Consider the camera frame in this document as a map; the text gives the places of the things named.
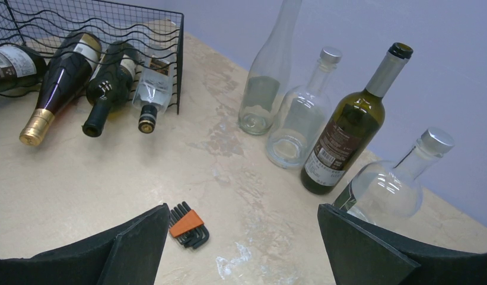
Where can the clear round bottle silver cap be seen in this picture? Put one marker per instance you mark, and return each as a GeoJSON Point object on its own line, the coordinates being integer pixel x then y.
{"type": "Point", "coordinates": [302, 115]}

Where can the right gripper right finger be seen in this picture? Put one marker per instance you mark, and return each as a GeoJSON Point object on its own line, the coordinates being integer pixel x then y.
{"type": "Point", "coordinates": [362, 253]}

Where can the tall clear bottle no cap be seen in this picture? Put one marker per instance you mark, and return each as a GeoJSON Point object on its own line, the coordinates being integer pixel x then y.
{"type": "Point", "coordinates": [269, 74]}

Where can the dark green bottle silver foil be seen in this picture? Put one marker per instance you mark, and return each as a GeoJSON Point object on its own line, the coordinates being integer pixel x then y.
{"type": "Point", "coordinates": [354, 123]}

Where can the red wine bottle gold foil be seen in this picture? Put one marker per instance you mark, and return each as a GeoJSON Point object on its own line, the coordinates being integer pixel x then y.
{"type": "Point", "coordinates": [68, 71]}

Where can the dark bottle grey foil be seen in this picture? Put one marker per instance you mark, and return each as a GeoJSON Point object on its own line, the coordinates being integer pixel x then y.
{"type": "Point", "coordinates": [20, 66]}

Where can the dark bottle black cap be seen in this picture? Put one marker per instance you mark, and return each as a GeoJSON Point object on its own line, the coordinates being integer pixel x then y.
{"type": "Point", "coordinates": [110, 85]}

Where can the clear flat bottle black cap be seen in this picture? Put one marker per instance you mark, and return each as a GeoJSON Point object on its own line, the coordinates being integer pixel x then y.
{"type": "Point", "coordinates": [155, 86]}

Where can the black wire wine rack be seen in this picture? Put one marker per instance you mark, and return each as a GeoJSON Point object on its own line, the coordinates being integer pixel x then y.
{"type": "Point", "coordinates": [43, 25]}

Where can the orange hex key set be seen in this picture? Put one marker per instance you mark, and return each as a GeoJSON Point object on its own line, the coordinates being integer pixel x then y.
{"type": "Point", "coordinates": [187, 227]}

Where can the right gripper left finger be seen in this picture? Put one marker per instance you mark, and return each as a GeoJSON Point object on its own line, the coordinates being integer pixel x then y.
{"type": "Point", "coordinates": [129, 253]}

